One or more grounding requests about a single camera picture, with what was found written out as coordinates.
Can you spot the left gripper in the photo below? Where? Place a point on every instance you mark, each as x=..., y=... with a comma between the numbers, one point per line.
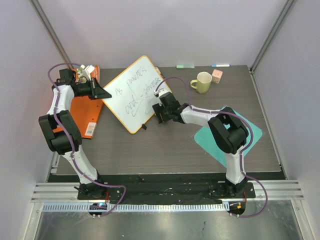
x=97, y=92

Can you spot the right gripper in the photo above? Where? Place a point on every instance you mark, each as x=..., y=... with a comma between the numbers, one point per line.
x=159, y=113

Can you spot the whiteboard with orange frame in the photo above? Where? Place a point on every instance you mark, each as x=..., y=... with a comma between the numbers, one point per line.
x=132, y=94

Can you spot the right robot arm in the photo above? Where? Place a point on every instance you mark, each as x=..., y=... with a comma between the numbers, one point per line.
x=228, y=131

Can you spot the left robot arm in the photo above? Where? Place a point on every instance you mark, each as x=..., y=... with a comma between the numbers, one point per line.
x=61, y=132

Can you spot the small box behind whiteboard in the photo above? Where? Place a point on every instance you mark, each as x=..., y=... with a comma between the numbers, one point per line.
x=158, y=71

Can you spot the orange folder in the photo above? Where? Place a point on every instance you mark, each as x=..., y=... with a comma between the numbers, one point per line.
x=86, y=113

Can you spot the orange illustrated book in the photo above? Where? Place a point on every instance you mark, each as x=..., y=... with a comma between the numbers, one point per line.
x=94, y=75

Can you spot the green eraser bar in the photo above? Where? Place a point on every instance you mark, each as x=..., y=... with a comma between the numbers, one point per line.
x=185, y=66

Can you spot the yellow-green mug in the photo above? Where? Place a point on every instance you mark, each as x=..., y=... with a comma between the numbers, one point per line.
x=202, y=82

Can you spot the teal cutting board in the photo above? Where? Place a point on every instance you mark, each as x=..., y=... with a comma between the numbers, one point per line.
x=205, y=140

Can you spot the pink cube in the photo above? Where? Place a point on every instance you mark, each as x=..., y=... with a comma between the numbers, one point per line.
x=216, y=76

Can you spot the blue marker pen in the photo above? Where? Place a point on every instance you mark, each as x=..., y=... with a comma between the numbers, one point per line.
x=220, y=65

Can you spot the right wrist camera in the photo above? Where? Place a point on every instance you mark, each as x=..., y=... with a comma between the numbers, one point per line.
x=158, y=93

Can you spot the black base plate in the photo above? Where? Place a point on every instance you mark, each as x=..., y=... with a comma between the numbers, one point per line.
x=166, y=189

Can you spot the white slotted cable duct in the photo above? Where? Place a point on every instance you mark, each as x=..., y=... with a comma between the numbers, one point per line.
x=96, y=207

